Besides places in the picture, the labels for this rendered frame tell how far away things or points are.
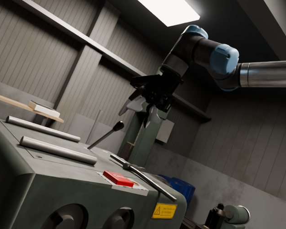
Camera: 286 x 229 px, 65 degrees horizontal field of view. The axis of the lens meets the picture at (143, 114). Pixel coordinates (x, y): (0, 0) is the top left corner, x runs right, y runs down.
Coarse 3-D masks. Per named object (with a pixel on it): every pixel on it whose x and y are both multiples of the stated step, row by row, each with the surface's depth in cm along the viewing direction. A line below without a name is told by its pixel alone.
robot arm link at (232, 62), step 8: (200, 40) 64; (208, 40) 64; (200, 48) 63; (208, 48) 62; (216, 48) 60; (224, 48) 60; (232, 48) 60; (192, 56) 66; (200, 56) 64; (208, 56) 62; (216, 56) 60; (224, 56) 59; (232, 56) 59; (200, 64) 66; (208, 64) 63; (216, 64) 61; (224, 64) 59; (232, 64) 61; (216, 72) 63; (224, 72) 61
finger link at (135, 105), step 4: (140, 96) 68; (128, 100) 67; (132, 100) 67; (136, 100) 68; (140, 100) 68; (144, 100) 68; (124, 104) 67; (128, 104) 67; (132, 104) 67; (136, 104) 67; (140, 104) 66; (124, 108) 66; (128, 108) 66; (132, 108) 66; (136, 108) 65; (140, 108) 65; (120, 112) 66; (124, 112) 67
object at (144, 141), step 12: (144, 108) 360; (132, 120) 404; (132, 132) 396; (144, 132) 335; (156, 132) 342; (132, 144) 356; (144, 144) 336; (120, 156) 378; (132, 156) 336; (144, 156) 336
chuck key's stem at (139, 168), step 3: (123, 165) 78; (126, 165) 77; (129, 165) 78; (132, 165) 79; (135, 165) 81; (123, 168) 77; (126, 168) 77; (135, 168) 80; (138, 168) 82; (141, 168) 83; (144, 168) 86; (141, 171) 84; (144, 171) 85
